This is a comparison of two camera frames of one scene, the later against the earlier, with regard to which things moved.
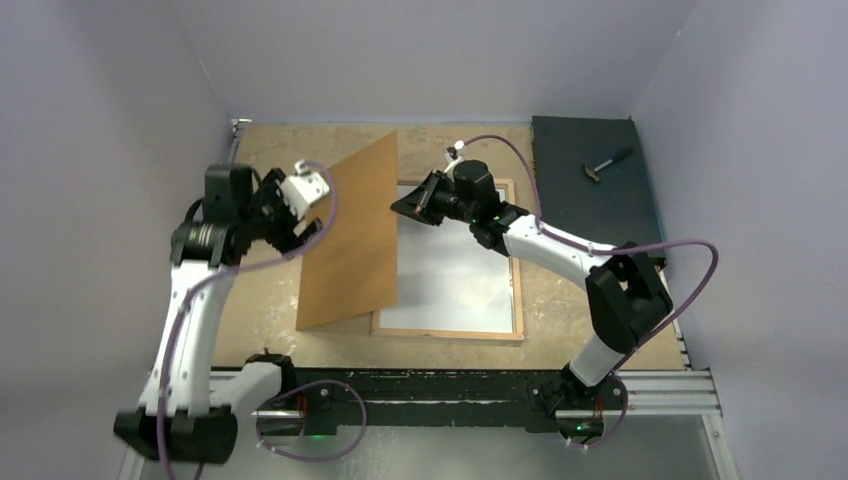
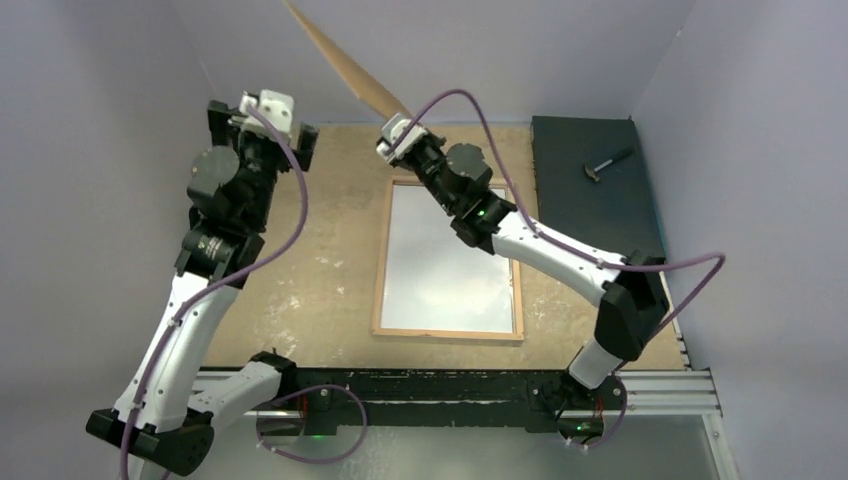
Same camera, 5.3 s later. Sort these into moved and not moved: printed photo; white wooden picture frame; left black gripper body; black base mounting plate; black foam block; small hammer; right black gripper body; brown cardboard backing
Moved: left black gripper body; right black gripper body; brown cardboard backing
Not moved: white wooden picture frame; black base mounting plate; black foam block; small hammer; printed photo
